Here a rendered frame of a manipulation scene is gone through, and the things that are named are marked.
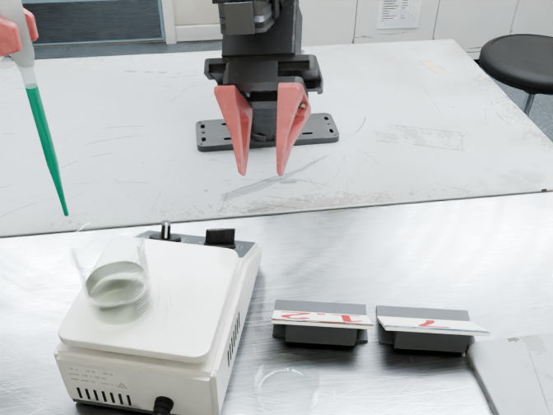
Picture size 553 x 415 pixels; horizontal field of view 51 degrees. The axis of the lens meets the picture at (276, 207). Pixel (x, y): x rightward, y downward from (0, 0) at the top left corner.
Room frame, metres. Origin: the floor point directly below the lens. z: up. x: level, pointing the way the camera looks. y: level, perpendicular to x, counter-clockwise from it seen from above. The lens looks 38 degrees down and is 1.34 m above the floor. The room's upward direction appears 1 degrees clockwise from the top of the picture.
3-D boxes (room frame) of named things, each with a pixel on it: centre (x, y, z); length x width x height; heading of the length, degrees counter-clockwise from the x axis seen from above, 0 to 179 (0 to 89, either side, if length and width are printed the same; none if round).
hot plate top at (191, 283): (0.33, 0.10, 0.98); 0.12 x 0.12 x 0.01; 81
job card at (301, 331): (0.37, -0.04, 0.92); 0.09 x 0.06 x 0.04; 87
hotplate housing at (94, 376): (0.36, 0.10, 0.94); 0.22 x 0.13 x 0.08; 171
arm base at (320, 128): (0.72, 0.02, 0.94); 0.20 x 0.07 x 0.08; 99
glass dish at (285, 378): (0.29, -0.01, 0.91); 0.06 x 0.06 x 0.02
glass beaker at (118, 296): (0.31, 0.12, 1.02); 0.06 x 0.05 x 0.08; 156
